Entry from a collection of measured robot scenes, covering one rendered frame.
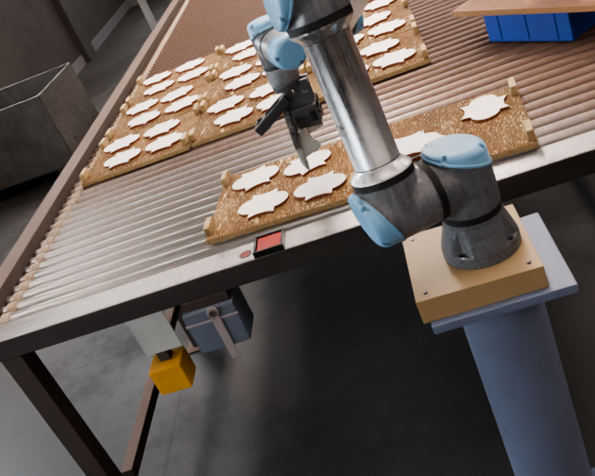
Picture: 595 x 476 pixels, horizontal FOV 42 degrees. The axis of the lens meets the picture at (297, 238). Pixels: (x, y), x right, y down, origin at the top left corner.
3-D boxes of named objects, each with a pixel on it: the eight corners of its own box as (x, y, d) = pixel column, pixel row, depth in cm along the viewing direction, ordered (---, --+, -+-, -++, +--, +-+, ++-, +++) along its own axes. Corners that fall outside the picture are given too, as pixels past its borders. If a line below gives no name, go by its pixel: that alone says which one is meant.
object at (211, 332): (257, 352, 190) (228, 297, 182) (206, 367, 193) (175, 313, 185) (260, 325, 200) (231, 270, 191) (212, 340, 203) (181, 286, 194)
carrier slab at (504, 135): (539, 147, 172) (537, 141, 171) (365, 197, 183) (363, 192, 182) (517, 89, 201) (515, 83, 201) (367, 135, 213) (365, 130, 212)
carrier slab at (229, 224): (362, 199, 183) (360, 194, 182) (207, 246, 193) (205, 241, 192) (363, 138, 213) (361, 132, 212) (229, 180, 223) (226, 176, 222)
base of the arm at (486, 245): (533, 250, 142) (522, 206, 137) (455, 279, 143) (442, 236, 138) (505, 214, 155) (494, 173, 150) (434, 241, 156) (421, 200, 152)
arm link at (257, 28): (249, 29, 167) (240, 25, 174) (269, 75, 172) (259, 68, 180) (281, 13, 168) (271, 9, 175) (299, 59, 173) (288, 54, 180)
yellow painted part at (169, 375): (193, 387, 198) (151, 317, 187) (161, 396, 200) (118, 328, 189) (196, 366, 205) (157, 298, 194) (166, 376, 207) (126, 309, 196)
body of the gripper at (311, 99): (323, 127, 180) (305, 79, 174) (289, 137, 182) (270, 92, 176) (325, 113, 186) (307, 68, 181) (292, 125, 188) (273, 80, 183)
